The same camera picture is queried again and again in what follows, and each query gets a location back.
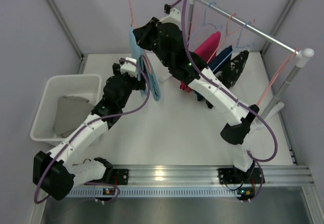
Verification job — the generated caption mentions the light blue trousers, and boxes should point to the light blue trousers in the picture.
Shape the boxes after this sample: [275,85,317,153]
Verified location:
[129,26,161,101]

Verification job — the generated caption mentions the grey trousers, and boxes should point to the grey trousers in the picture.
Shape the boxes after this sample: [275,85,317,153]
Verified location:
[54,96,94,138]

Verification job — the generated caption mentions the pink wire hanger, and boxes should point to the pink wire hanger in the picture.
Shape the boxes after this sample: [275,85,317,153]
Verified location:
[256,47,298,106]

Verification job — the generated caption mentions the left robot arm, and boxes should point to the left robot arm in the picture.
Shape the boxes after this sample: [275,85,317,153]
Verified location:
[32,57,149,204]

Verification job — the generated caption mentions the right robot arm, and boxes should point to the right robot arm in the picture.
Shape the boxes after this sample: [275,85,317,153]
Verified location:
[133,17,259,183]

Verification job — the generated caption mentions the blue hanger far left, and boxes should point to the blue hanger far left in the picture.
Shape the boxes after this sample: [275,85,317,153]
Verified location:
[187,2,223,45]

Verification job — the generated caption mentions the blue hanger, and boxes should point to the blue hanger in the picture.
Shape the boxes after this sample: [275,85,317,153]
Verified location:
[187,2,223,45]
[211,19,255,71]

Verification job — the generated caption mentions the magenta trousers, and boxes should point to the magenta trousers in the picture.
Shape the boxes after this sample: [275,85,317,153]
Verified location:
[179,31,222,93]

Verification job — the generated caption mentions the navy blue trousers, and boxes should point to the navy blue trousers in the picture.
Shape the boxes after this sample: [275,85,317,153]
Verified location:
[208,46,233,88]

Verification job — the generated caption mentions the black patterned trousers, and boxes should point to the black patterned trousers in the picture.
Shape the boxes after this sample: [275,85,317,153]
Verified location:
[205,51,251,109]

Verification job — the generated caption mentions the white plastic basket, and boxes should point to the white plastic basket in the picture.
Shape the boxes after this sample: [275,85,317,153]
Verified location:
[30,74,102,146]

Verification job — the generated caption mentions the white metal clothes rack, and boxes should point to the white metal clothes rack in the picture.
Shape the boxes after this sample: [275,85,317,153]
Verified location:
[188,0,314,119]

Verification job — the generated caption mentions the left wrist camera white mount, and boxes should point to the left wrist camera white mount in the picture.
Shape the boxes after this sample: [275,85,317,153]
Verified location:
[119,57,138,78]

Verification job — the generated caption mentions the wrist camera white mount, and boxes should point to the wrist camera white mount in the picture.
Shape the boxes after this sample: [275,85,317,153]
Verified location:
[161,4,181,27]
[119,57,138,78]

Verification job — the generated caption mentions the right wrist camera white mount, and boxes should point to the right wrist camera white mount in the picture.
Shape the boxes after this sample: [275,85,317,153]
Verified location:
[161,4,181,27]

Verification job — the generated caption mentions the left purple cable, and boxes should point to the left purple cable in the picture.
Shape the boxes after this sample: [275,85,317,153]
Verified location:
[33,58,151,204]

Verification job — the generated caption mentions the aluminium mounting rail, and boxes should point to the aluminium mounting rail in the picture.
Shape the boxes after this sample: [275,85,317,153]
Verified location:
[113,165,314,187]

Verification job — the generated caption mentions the white slotted cable duct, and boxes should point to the white slotted cable duct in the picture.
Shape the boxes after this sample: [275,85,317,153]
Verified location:
[67,186,253,198]

